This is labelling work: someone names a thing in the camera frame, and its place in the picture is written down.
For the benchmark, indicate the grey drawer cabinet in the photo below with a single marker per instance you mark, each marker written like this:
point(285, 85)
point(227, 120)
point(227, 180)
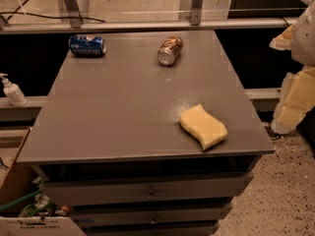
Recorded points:
point(108, 143)

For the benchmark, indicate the cardboard box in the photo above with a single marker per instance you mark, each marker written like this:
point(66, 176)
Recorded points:
point(15, 179)

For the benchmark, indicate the orange soda can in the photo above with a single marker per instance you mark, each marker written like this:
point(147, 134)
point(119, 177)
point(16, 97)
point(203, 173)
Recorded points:
point(169, 50)

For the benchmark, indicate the white pump bottle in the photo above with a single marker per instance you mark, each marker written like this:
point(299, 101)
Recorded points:
point(13, 92)

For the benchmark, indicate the yellow sponge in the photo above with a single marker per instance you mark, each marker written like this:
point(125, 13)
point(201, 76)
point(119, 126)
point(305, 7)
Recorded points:
point(204, 127)

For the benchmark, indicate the metal frame rail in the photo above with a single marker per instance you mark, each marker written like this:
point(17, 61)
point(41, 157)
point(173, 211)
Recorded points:
point(229, 24)

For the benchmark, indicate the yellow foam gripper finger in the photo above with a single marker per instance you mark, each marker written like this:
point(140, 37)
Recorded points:
point(297, 98)
point(283, 40)

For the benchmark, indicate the blue soda can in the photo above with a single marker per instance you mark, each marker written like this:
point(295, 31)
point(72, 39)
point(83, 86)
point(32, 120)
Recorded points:
point(87, 45)

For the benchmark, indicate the white printed box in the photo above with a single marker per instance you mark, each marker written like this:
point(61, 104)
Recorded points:
point(36, 226)

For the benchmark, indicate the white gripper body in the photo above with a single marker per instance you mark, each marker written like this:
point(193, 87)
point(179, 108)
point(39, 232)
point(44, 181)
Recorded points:
point(305, 38)

